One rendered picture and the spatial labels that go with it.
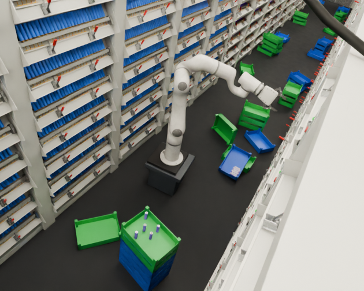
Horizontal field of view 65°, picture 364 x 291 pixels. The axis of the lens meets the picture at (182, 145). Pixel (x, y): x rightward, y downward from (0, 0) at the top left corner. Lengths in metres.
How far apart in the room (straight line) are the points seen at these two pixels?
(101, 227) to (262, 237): 1.79
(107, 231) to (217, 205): 0.94
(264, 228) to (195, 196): 1.95
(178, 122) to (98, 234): 1.00
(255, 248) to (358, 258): 0.28
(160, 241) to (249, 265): 1.26
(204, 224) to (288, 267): 2.13
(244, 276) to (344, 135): 0.30
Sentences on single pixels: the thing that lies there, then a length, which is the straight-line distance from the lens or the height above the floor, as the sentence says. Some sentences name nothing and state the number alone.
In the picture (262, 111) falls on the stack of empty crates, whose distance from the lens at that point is 3.57.
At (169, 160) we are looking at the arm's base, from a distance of 2.33.
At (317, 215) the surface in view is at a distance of 0.38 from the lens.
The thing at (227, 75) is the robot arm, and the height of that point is 1.15.
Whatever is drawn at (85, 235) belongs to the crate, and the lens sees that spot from 2.29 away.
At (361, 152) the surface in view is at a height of 1.74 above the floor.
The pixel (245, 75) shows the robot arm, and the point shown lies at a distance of 1.96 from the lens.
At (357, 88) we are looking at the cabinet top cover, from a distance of 0.72.
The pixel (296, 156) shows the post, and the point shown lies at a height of 1.56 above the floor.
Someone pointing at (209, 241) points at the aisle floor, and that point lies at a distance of 2.36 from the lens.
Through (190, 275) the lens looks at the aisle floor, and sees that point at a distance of 2.21.
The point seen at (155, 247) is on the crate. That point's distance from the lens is 1.80.
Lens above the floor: 1.99
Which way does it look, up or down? 42 degrees down
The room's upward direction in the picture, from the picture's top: 14 degrees clockwise
